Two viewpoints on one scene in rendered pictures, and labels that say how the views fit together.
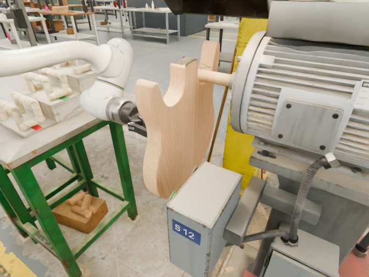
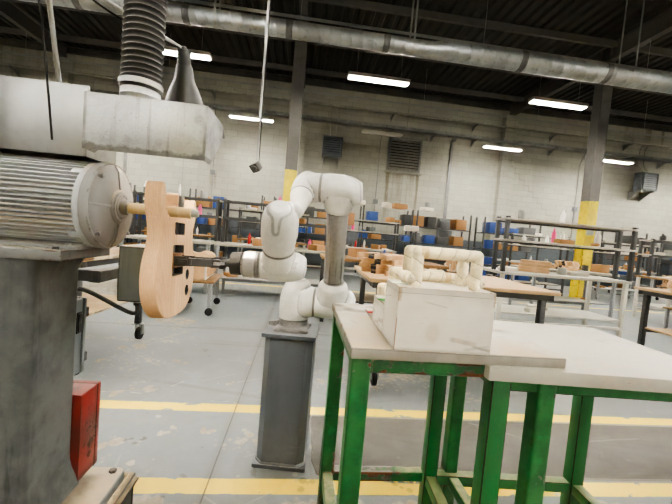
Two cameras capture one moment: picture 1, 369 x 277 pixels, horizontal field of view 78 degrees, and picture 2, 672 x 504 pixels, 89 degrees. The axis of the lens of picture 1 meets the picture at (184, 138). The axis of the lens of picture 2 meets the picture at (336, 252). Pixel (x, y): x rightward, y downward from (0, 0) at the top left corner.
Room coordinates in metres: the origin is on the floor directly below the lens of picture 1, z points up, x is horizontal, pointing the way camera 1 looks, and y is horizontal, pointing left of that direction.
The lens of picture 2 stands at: (1.80, -0.26, 1.23)
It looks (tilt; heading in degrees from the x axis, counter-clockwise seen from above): 3 degrees down; 143
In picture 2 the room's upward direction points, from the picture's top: 5 degrees clockwise
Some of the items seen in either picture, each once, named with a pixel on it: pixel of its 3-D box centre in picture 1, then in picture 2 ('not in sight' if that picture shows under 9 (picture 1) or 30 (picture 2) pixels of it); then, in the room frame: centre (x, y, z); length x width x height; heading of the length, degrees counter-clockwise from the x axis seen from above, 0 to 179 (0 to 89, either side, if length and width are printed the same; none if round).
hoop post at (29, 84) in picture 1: (28, 83); not in sight; (1.08, 0.76, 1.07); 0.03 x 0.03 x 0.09
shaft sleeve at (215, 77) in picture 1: (201, 75); (161, 210); (0.64, -0.05, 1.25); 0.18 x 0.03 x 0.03; 59
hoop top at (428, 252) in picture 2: not in sight; (448, 254); (1.24, 0.56, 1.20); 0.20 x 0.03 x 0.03; 58
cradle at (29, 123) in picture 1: (32, 122); not in sight; (0.88, 0.67, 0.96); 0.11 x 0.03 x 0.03; 149
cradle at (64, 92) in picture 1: (60, 93); not in sight; (1.02, 0.59, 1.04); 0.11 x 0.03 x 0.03; 149
